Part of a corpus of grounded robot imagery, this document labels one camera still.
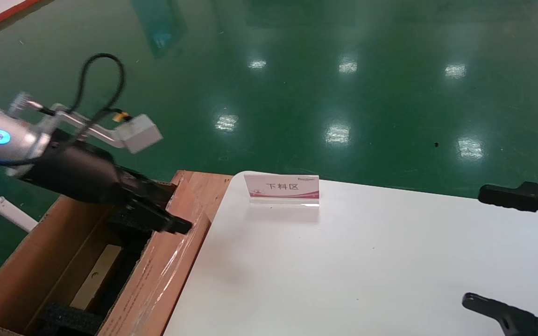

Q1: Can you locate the small cardboard box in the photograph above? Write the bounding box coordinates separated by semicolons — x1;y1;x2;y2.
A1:
70;244;124;311

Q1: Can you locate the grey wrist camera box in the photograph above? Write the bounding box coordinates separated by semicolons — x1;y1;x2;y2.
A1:
117;114;163;154

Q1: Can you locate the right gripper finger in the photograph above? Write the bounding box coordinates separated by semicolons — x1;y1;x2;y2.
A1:
478;182;538;232
462;293;538;336

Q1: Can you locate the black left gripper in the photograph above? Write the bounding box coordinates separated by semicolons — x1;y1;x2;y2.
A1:
19;131;193;234

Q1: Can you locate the black foam insert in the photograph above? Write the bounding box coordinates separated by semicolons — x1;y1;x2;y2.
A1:
107;205;157;255
40;302;107;336

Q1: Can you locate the silver camera mount bracket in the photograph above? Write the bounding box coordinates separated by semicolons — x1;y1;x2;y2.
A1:
10;92;127;149

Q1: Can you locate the acrylic table sign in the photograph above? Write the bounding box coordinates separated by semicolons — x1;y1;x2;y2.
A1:
243;174;320;207

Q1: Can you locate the black camera cable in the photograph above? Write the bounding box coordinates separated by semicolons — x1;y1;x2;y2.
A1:
0;53;132;167

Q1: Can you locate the large cardboard box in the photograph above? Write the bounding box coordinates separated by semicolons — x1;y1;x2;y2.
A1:
0;170;234;336

